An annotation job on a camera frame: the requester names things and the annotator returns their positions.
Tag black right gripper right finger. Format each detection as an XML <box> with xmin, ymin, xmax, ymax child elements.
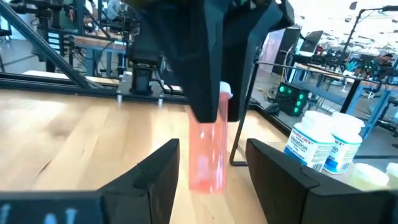
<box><xmin>245</xmin><ymin>138</ymin><xmax>392</xmax><ymax>224</ymax></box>

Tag black aluminium rig frame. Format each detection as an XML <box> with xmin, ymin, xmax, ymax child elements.
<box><xmin>0</xmin><ymin>0</ymin><xmax>293</xmax><ymax>134</ymax></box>

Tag pale pink hanging cloth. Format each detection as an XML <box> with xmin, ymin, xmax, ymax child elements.
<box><xmin>259</xmin><ymin>29</ymin><xmax>285</xmax><ymax>74</ymax></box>

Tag pink pill vial white cap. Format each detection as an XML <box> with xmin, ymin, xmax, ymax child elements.
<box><xmin>188</xmin><ymin>81</ymin><xmax>234</xmax><ymax>193</ymax></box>

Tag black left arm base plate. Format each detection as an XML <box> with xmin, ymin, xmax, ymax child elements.
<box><xmin>116</xmin><ymin>72</ymin><xmax>166</xmax><ymax>107</ymax></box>

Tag wooden shelf black metal frame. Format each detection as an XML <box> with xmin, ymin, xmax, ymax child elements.
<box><xmin>229</xmin><ymin>60</ymin><xmax>398</xmax><ymax>194</ymax></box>

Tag dark computer monitor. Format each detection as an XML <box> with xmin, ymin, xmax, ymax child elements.
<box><xmin>298</xmin><ymin>30</ymin><xmax>324</xmax><ymax>54</ymax></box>

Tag black computer tower green lights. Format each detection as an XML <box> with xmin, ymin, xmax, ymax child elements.
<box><xmin>274</xmin><ymin>81</ymin><xmax>311</xmax><ymax>118</ymax></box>

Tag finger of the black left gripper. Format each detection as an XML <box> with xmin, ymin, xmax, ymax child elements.
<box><xmin>225</xmin><ymin>0</ymin><xmax>295</xmax><ymax>121</ymax></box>
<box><xmin>139</xmin><ymin>0</ymin><xmax>231</xmax><ymax>123</ymax></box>

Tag white melatonin bottle blue label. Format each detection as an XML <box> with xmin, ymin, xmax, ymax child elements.
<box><xmin>323</xmin><ymin>111</ymin><xmax>366</xmax><ymax>174</ymax></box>
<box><xmin>283</xmin><ymin>110</ymin><xmax>336</xmax><ymax>172</ymax></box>

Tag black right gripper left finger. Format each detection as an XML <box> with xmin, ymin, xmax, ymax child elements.
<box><xmin>98</xmin><ymin>138</ymin><xmax>180</xmax><ymax>224</ymax></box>

